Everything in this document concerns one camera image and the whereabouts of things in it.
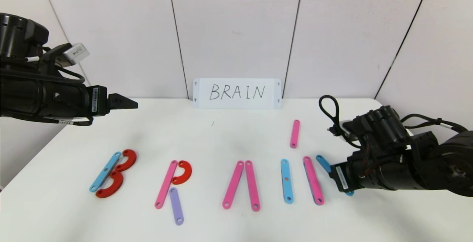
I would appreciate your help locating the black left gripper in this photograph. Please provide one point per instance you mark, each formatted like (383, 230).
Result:
(98, 101)

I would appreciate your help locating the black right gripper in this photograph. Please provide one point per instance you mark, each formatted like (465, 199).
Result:
(341, 177)

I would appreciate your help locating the pink bar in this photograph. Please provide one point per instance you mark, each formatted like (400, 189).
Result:
(313, 179)
(166, 184)
(252, 186)
(233, 184)
(294, 135)

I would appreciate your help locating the small red arc piece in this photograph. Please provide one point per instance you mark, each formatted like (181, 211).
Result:
(187, 171)

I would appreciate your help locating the short purple bar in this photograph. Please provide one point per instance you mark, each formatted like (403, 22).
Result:
(176, 207)

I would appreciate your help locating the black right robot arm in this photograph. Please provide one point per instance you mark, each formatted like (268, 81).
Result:
(425, 168)

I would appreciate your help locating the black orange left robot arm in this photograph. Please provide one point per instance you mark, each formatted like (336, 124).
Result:
(29, 94)

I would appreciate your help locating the white BRAIN word sign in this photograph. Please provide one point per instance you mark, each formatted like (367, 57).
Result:
(221, 104)

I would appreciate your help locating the blue bar with orange dot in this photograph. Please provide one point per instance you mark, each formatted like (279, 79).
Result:
(287, 192)

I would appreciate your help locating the large red arc piece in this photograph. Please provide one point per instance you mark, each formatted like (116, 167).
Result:
(133, 159)
(117, 189)

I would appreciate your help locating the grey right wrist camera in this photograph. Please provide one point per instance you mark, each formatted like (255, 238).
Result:
(343, 128)

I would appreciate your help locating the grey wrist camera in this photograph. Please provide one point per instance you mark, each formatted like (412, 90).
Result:
(343, 128)
(77, 53)

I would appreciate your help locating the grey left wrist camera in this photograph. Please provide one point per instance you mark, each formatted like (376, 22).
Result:
(77, 53)

